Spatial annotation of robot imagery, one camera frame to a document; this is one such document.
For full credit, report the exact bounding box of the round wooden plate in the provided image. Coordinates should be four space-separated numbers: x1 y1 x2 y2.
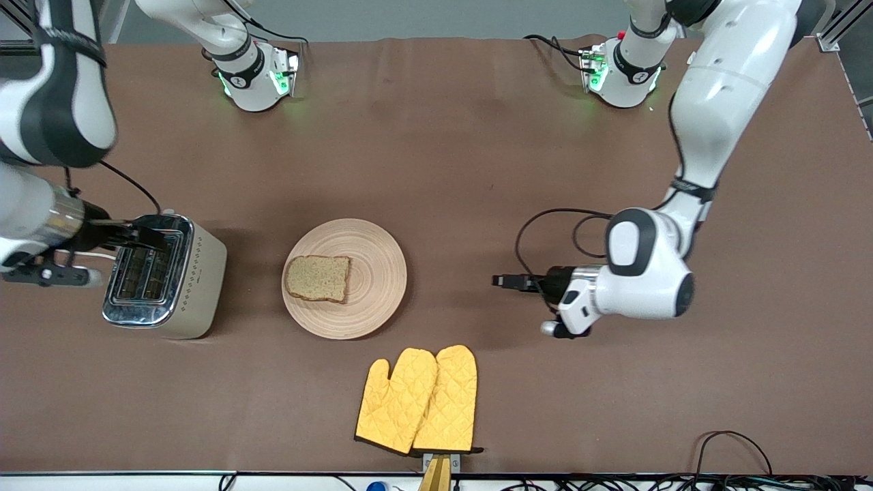
282 218 408 340

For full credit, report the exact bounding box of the brown toast slice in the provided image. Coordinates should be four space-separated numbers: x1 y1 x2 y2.
284 255 351 303

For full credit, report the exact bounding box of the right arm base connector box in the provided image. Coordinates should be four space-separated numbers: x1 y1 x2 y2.
269 46 302 96

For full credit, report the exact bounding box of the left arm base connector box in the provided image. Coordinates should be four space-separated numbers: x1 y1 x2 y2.
580 44 608 93

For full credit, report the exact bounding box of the silver beige toaster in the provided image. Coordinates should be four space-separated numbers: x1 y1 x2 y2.
102 209 228 340

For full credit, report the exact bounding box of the brown table cover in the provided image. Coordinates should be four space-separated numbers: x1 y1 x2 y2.
0 35 873 475

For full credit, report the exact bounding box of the yellow quilted oven mitt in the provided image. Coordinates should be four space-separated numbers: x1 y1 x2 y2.
355 348 439 456
413 344 484 455

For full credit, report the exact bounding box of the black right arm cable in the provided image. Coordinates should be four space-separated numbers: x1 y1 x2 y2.
65 160 162 215

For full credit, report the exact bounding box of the aluminium frame profile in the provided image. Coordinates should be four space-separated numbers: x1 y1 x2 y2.
0 0 42 55
816 0 873 53

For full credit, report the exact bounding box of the black cable bundle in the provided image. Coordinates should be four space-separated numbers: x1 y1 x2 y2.
505 431 873 491

